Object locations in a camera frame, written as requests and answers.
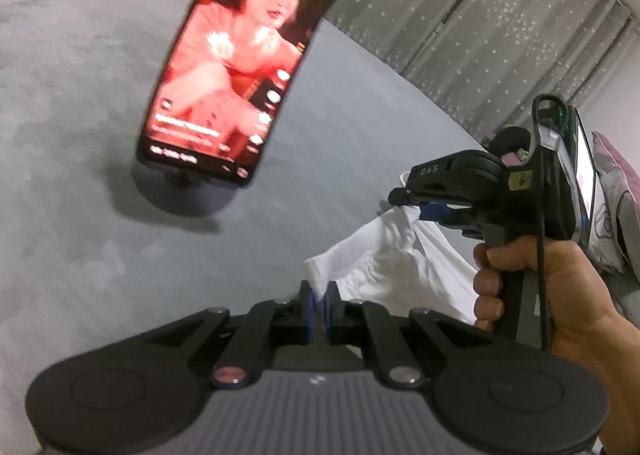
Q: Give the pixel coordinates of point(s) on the pink-backed pillow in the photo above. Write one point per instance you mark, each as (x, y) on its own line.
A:
(617, 195)

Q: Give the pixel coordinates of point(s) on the smartphone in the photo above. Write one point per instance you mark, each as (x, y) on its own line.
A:
(225, 60)

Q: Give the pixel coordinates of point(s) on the person's right hand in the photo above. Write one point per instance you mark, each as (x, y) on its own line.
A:
(580, 285)

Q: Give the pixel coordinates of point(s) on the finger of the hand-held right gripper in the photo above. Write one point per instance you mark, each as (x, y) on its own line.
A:
(435, 211)
(410, 196)

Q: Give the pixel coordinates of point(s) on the white long-sleeve shirt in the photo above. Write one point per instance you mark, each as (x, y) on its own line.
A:
(390, 260)

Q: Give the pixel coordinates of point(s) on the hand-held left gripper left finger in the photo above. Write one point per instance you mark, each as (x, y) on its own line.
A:
(310, 315)

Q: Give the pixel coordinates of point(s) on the grey star-print curtain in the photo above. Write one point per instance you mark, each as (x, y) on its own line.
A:
(475, 10)

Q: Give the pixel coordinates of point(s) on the black round object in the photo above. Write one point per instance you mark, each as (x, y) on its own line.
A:
(510, 137)

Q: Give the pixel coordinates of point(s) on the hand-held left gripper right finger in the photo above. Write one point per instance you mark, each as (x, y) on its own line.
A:
(327, 315)

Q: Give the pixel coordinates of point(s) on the person's right forearm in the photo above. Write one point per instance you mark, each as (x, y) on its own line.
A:
(615, 385)

